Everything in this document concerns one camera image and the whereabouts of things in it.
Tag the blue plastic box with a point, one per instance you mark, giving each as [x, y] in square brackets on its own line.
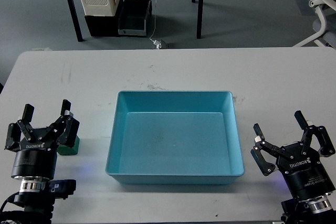
[175, 137]

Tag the black table leg left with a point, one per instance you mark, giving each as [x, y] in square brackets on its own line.
[75, 20]

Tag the white office chair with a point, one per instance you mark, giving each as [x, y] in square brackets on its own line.
[324, 25]

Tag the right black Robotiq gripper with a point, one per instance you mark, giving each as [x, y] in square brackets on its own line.
[307, 171]

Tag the green block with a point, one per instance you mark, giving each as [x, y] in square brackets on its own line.
[66, 150]

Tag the black crate under cream crate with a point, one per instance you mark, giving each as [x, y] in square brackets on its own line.
[104, 26]

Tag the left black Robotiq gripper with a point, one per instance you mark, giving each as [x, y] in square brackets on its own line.
[36, 149]

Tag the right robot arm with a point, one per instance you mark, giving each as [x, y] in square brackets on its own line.
[315, 210]

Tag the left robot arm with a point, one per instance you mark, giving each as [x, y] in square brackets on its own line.
[36, 198]

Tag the black open bin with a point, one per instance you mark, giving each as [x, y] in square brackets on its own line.
[134, 18]

